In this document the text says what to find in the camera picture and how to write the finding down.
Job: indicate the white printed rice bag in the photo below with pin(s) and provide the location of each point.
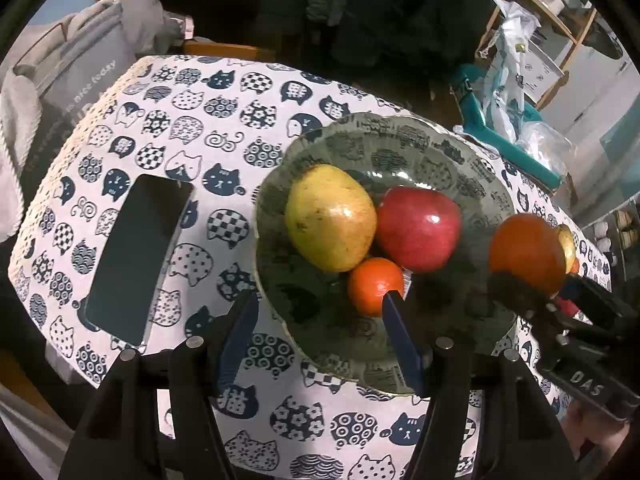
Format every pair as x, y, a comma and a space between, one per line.
503, 86

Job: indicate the grey tote bag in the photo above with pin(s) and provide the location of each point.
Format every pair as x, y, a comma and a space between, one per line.
68, 80

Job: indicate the black hanging coat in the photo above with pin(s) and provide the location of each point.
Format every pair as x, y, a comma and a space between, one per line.
413, 45

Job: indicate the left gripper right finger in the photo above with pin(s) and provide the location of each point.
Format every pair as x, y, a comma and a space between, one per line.
519, 436

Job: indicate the person's right hand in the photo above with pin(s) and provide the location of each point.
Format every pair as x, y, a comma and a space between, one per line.
585, 423

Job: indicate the white patterned drawer box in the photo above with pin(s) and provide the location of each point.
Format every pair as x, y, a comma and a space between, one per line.
540, 73

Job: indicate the black smartphone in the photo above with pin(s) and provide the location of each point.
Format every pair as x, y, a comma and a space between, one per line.
123, 288

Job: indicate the large red apple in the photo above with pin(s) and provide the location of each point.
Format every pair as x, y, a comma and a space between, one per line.
418, 229

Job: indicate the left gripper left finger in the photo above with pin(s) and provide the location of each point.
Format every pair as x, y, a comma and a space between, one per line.
153, 412

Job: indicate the clear plastic bag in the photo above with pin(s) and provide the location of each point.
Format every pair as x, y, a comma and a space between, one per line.
547, 146

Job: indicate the small orange tangerine front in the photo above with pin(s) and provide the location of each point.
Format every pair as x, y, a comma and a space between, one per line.
369, 282

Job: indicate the grey clothes pile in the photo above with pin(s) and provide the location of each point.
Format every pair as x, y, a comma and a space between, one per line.
149, 29

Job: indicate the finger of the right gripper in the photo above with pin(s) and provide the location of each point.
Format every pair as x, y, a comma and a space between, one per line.
601, 307
525, 301

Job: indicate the cat pattern tablecloth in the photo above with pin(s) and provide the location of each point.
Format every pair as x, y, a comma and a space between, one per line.
319, 394

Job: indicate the shoe rack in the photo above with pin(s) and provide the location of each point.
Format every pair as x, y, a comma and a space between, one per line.
616, 235

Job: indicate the wooden shelf rack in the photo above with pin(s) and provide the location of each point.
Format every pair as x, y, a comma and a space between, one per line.
563, 29

